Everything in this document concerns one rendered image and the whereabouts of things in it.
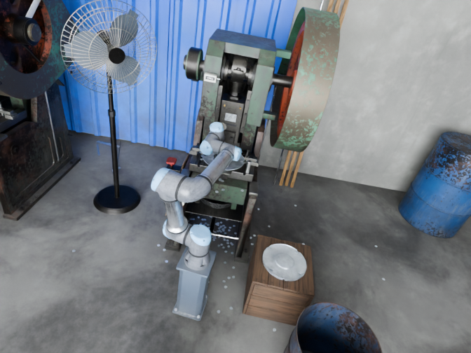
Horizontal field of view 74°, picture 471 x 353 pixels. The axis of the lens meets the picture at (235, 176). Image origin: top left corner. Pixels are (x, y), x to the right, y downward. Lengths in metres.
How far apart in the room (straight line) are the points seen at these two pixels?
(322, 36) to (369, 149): 2.17
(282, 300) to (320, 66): 1.37
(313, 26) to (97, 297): 2.02
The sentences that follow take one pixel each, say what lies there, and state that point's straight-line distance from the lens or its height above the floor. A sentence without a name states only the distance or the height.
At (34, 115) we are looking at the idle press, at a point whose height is 0.64.
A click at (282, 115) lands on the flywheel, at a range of 2.23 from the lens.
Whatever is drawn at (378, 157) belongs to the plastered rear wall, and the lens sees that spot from 3.78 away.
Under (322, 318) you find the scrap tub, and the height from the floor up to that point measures 0.34.
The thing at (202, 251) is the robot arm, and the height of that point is 0.58.
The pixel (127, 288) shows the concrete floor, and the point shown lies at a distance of 2.31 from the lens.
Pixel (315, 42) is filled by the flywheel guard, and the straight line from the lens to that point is 1.69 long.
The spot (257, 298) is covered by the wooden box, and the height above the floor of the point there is 0.20.
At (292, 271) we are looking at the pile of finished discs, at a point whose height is 0.36.
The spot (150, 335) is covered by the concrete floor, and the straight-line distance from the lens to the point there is 2.13.
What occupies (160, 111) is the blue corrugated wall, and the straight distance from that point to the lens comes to 3.47.
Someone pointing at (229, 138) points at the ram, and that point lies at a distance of 2.04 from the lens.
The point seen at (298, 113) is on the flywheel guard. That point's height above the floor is 1.30.
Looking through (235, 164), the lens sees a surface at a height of 0.78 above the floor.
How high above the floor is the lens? 1.88
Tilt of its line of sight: 34 degrees down
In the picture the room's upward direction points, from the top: 11 degrees clockwise
